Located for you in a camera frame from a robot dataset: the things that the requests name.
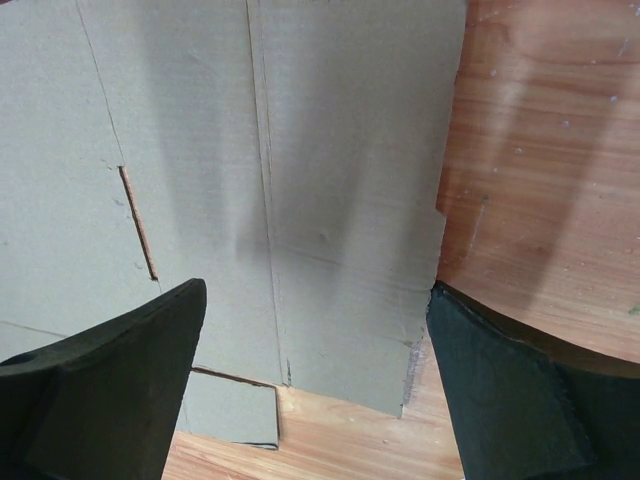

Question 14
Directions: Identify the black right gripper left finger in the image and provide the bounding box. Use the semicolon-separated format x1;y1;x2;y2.
1;278;207;480

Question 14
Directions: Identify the brown cardboard box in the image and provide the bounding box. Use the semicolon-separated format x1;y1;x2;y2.
1;1;468;448

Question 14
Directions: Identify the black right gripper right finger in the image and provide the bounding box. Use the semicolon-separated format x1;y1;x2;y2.
426;282;639;479

